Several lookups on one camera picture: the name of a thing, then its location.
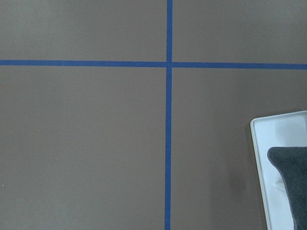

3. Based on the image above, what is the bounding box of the dark grey cloth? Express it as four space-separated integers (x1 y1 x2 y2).
267 147 307 230

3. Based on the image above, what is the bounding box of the white rectangular plastic tray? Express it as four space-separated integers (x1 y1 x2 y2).
250 111 307 230

